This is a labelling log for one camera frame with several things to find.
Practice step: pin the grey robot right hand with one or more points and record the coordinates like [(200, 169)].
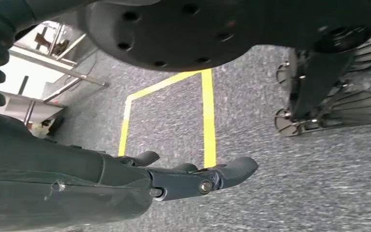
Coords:
[(44, 179)]

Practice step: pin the stainless steel workbench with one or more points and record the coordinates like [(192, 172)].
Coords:
[(60, 69)]

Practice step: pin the yellow floor tape square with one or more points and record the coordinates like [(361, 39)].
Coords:
[(208, 121)]

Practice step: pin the robot right foot plate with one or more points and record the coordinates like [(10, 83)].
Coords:
[(358, 107)]

